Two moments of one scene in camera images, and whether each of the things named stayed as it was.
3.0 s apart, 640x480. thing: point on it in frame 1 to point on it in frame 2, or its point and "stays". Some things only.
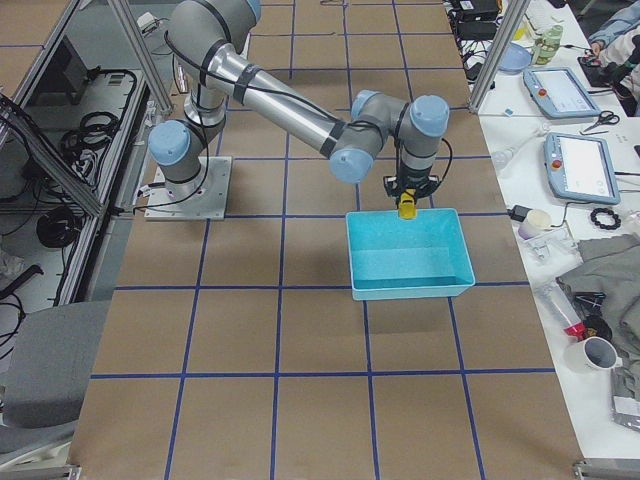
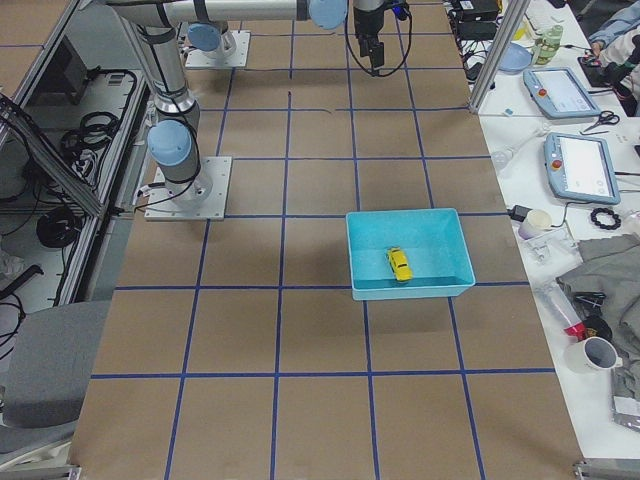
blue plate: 515,58 stays
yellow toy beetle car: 407,204 to 399,264
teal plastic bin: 396,258 stays
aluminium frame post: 511,22 stays
